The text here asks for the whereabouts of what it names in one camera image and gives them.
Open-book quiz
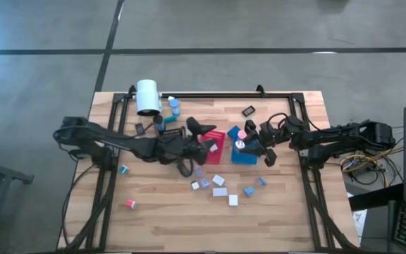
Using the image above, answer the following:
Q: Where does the blue plastic basket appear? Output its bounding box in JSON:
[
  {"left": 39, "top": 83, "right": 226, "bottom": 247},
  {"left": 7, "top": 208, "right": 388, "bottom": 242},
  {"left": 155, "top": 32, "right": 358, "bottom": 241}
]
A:
[{"left": 230, "top": 132, "right": 260, "bottom": 166}]

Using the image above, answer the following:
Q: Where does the pink capped hourglass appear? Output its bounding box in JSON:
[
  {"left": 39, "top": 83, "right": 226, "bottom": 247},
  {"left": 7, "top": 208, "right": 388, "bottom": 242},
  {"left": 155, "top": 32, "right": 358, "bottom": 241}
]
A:
[{"left": 235, "top": 129, "right": 249, "bottom": 150}]

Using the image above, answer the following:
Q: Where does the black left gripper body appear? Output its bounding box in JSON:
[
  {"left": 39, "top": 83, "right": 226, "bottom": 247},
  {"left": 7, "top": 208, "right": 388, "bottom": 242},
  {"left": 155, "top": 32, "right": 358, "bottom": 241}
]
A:
[{"left": 174, "top": 116, "right": 207, "bottom": 167}]

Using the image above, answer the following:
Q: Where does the yellow cable bundle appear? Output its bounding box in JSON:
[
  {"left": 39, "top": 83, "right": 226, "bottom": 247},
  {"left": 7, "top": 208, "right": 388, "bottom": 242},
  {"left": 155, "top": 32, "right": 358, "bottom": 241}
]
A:
[{"left": 339, "top": 154, "right": 405, "bottom": 188}]

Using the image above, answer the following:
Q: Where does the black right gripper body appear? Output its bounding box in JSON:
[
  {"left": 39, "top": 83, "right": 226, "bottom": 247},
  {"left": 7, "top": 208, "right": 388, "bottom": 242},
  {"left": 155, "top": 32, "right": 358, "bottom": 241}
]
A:
[{"left": 245, "top": 119, "right": 292, "bottom": 168}]

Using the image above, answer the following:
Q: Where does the purple capped hourglass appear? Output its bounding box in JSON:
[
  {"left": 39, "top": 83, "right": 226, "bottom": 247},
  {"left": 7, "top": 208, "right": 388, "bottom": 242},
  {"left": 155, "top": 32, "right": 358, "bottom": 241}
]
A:
[{"left": 193, "top": 167, "right": 211, "bottom": 190}]

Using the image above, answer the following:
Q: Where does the white paper sheet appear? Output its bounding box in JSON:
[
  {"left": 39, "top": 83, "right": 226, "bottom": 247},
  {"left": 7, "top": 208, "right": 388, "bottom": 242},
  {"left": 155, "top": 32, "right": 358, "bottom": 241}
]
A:
[{"left": 346, "top": 192, "right": 369, "bottom": 234}]

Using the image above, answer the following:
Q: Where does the white cylindrical lamp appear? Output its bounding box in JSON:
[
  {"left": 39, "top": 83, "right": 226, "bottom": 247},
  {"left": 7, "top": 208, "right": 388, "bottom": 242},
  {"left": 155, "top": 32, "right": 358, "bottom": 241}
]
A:
[{"left": 135, "top": 78, "right": 164, "bottom": 117}]

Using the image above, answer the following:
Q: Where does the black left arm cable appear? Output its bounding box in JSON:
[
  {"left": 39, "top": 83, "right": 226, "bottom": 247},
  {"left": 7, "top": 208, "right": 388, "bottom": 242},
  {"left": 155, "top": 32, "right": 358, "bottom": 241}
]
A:
[{"left": 176, "top": 157, "right": 195, "bottom": 179}]

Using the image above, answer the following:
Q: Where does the large blue capped hourglass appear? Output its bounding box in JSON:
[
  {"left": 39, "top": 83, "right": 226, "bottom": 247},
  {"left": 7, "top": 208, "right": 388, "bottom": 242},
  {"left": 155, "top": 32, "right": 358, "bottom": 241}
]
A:
[{"left": 242, "top": 176, "right": 269, "bottom": 198}]

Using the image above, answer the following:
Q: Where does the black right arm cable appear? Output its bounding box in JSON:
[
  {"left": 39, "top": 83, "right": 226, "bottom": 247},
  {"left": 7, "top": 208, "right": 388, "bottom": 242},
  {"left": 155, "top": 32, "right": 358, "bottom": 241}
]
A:
[{"left": 266, "top": 111, "right": 292, "bottom": 130}]

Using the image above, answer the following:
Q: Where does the dark blue rectangular block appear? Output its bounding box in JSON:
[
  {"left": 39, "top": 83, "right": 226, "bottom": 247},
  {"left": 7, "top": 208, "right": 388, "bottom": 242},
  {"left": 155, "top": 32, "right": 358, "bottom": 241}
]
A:
[{"left": 226, "top": 125, "right": 242, "bottom": 139}]

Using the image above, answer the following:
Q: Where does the red plastic basket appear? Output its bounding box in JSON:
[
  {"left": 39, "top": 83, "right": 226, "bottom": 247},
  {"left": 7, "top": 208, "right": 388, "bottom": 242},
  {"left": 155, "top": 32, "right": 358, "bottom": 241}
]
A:
[{"left": 198, "top": 129, "right": 227, "bottom": 166}]

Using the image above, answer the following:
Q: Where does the black power cable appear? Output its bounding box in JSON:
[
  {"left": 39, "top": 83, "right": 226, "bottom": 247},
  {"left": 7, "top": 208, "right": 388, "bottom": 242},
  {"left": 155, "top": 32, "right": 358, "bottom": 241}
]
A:
[{"left": 61, "top": 164, "right": 97, "bottom": 248}]

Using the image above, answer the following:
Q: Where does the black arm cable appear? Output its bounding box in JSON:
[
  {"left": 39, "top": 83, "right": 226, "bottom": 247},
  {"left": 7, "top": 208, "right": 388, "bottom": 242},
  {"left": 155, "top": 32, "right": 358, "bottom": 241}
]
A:
[
  {"left": 266, "top": 111, "right": 292, "bottom": 130},
  {"left": 176, "top": 157, "right": 195, "bottom": 179}
]

